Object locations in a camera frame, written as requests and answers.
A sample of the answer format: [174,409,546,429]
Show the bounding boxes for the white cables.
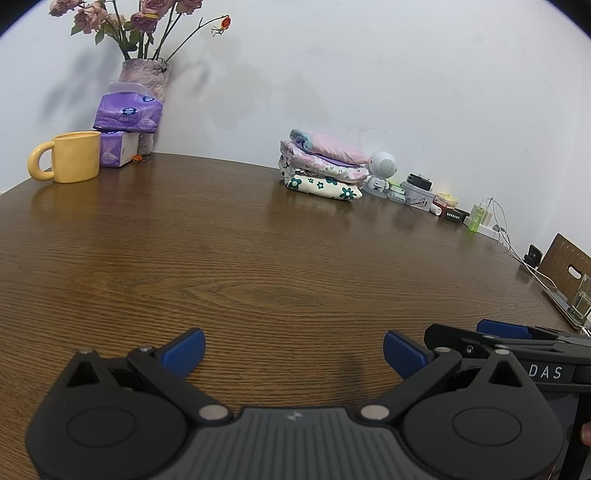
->
[487,198,561,289]

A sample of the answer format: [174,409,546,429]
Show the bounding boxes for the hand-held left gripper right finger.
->
[357,330,533,424]

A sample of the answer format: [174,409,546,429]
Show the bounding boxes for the clear drinking glass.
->
[570,272,591,324]

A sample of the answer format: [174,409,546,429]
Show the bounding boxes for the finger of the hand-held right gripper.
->
[476,319,591,343]
[424,324,591,364]

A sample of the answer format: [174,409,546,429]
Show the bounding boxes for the white power strip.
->
[475,224,509,243]

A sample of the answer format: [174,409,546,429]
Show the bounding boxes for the white purple tissue pack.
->
[99,130,140,168]

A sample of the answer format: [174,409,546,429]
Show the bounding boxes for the yellow mug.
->
[28,130,102,184]

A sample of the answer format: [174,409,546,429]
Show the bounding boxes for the folded white green-flower cloth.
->
[285,174,363,200]

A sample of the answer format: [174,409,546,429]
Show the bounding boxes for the lilac textured vase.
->
[121,58,171,155]

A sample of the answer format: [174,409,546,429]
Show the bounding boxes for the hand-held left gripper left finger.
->
[65,328,234,424]

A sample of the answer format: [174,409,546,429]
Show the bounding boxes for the wooden chair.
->
[538,233,591,296]

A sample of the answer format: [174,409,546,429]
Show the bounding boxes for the folded pink floral cloth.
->
[278,141,370,182]

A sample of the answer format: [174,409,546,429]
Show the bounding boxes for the white astronaut figurine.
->
[362,151,398,199]

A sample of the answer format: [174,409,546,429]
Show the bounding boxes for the pink blue mesh garment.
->
[290,129,372,165]

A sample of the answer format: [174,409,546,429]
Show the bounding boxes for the green translucent bottle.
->
[468,200,489,233]

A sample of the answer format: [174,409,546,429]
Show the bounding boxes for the dried pink roses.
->
[48,0,232,63]

